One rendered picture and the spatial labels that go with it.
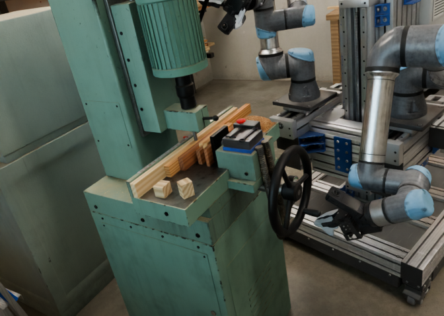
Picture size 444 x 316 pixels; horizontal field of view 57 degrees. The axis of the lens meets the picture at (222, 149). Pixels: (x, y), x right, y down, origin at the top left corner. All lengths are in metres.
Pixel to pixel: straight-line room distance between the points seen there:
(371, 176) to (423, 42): 0.39
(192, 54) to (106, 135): 0.48
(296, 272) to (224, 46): 3.61
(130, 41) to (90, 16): 0.14
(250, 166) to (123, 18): 0.58
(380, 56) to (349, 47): 0.63
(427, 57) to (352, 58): 0.69
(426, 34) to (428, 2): 0.81
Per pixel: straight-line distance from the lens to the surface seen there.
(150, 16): 1.22
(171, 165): 1.29
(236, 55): 5.21
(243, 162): 1.23
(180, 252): 1.40
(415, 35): 1.26
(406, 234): 2.10
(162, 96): 1.38
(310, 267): 2.21
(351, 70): 1.91
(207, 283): 1.42
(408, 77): 1.68
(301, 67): 1.92
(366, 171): 1.27
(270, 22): 1.56
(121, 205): 1.48
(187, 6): 1.22
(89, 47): 1.41
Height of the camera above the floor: 1.51
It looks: 26 degrees down
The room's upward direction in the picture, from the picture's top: 10 degrees counter-clockwise
